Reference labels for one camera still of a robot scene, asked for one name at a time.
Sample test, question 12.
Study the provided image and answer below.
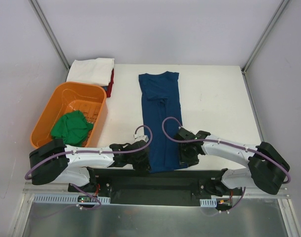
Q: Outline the blue t shirt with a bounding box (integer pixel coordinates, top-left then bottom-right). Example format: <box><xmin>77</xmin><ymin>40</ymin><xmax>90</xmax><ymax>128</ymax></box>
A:
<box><xmin>138</xmin><ymin>71</ymin><xmax>185</xmax><ymax>173</ymax></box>

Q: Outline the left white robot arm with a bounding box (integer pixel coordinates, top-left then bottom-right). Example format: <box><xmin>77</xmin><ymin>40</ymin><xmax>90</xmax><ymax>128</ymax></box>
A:
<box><xmin>25</xmin><ymin>135</ymin><xmax>152</xmax><ymax>192</ymax></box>

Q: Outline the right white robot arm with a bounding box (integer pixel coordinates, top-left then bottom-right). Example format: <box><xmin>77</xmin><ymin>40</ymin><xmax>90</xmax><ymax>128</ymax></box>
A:
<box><xmin>173</xmin><ymin>127</ymin><xmax>290</xmax><ymax>197</ymax></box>

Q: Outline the green t shirt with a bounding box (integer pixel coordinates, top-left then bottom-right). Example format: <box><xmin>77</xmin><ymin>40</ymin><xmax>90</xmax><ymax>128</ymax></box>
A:
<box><xmin>50</xmin><ymin>110</ymin><xmax>94</xmax><ymax>147</ymax></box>

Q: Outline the orange plastic basket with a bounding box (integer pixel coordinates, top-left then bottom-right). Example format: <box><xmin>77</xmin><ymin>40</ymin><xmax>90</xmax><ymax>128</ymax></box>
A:
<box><xmin>30</xmin><ymin>82</ymin><xmax>108</xmax><ymax>149</ymax></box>

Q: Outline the red folded t shirt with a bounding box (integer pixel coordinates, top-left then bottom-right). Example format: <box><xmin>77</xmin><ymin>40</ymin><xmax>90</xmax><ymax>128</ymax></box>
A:
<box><xmin>106</xmin><ymin>69</ymin><xmax>114</xmax><ymax>98</ymax></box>

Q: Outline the white folded t shirt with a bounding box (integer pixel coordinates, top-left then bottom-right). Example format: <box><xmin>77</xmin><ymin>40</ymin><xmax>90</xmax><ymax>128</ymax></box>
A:
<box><xmin>66</xmin><ymin>58</ymin><xmax>115</xmax><ymax>86</ymax></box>

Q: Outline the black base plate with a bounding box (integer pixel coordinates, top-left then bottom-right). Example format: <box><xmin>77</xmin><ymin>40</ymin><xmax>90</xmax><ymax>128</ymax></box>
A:
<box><xmin>80</xmin><ymin>168</ymin><xmax>242</xmax><ymax>206</ymax></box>

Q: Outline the right slotted cable duct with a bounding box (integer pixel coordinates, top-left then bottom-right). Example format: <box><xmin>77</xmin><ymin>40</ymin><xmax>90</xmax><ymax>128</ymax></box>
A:
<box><xmin>200</xmin><ymin>198</ymin><xmax>217</xmax><ymax>208</ymax></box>

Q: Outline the slotted cable duct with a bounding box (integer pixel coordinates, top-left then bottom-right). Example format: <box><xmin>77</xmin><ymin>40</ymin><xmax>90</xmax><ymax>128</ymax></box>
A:
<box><xmin>200</xmin><ymin>198</ymin><xmax>217</xmax><ymax>208</ymax></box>
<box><xmin>34</xmin><ymin>194</ymin><xmax>98</xmax><ymax>205</ymax></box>

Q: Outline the left slotted cable duct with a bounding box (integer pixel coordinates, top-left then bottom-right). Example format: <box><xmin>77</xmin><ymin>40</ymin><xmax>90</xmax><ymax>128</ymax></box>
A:
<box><xmin>34</xmin><ymin>194</ymin><xmax>98</xmax><ymax>205</ymax></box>

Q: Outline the aluminium frame rail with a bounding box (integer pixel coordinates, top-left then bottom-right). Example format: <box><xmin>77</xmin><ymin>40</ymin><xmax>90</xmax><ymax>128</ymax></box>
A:
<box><xmin>23</xmin><ymin>184</ymin><xmax>291</xmax><ymax>199</ymax></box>

